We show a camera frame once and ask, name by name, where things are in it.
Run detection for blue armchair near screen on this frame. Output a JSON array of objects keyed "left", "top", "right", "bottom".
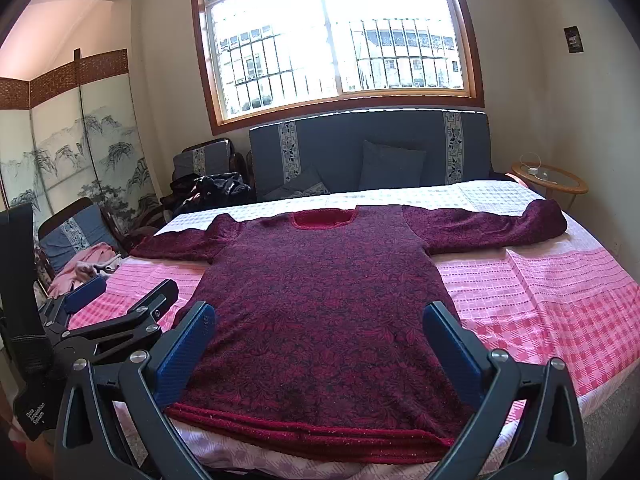
[{"left": 37, "top": 197, "right": 124, "bottom": 297}]

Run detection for blue cushion with lace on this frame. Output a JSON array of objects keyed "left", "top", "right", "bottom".
[{"left": 264, "top": 167, "right": 330, "bottom": 200}]

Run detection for pink clothes on armchair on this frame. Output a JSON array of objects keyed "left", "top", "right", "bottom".
[{"left": 47, "top": 242, "right": 122, "bottom": 298}]

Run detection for blue armchair in corner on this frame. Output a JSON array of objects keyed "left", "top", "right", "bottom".
[{"left": 172, "top": 138, "right": 248, "bottom": 182}]

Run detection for blue square cushion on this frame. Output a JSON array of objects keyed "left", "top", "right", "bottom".
[{"left": 359, "top": 141, "right": 426, "bottom": 191}]

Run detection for dark red patterned sweater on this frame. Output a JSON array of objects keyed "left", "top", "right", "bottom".
[{"left": 134, "top": 200, "right": 567, "bottom": 465}]

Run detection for blue sofa with patterned stripes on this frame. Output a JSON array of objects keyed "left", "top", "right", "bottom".
[{"left": 250, "top": 108, "right": 492, "bottom": 200}]

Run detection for wooden framed window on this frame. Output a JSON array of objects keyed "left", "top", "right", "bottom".
[{"left": 191, "top": 0, "right": 485, "bottom": 134}]

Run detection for painted folding screen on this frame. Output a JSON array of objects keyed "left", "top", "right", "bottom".
[{"left": 1, "top": 50, "right": 158, "bottom": 232}]

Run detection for pile of dark clothes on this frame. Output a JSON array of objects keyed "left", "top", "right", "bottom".
[{"left": 160, "top": 172, "right": 253, "bottom": 218}]

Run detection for black wall switch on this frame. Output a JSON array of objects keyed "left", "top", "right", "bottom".
[{"left": 563, "top": 26, "right": 584, "bottom": 53}]

